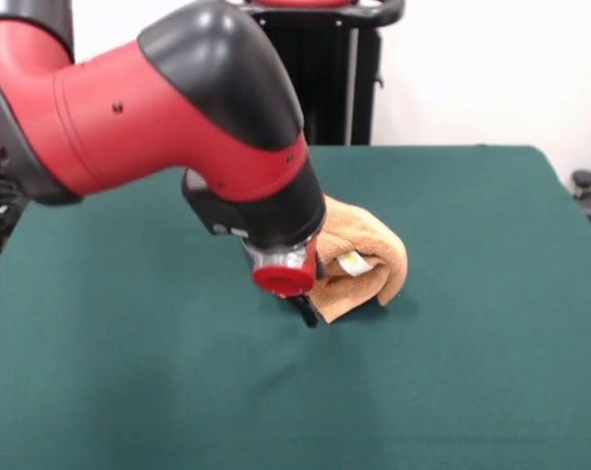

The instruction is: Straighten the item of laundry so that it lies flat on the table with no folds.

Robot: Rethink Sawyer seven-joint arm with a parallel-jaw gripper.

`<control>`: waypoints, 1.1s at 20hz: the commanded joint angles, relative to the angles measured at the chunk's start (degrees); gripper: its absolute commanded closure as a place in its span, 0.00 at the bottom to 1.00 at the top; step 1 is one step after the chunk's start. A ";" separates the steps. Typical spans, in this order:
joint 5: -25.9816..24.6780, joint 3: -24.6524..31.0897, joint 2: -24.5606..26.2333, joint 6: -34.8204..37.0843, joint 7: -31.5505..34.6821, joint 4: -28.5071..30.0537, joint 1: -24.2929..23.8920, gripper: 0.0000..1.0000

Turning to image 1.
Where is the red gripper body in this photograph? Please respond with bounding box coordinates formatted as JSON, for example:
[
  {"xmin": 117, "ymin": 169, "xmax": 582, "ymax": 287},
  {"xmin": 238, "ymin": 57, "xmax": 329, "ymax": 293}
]
[{"xmin": 251, "ymin": 253, "xmax": 320, "ymax": 300}]

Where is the dark green table cloth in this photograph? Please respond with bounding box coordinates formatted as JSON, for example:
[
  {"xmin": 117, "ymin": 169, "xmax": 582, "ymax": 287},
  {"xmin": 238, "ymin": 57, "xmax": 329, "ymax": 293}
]
[{"xmin": 0, "ymin": 144, "xmax": 591, "ymax": 470}]

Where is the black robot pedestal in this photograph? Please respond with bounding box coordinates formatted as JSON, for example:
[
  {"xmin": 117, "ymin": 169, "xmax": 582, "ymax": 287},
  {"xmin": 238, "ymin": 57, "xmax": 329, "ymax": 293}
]
[{"xmin": 240, "ymin": 0, "xmax": 405, "ymax": 147}]

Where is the orange terry towel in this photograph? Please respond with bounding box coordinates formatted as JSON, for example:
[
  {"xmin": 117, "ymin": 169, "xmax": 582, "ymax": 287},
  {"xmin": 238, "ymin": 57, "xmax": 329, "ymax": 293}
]
[{"xmin": 305, "ymin": 194, "xmax": 408, "ymax": 325}]

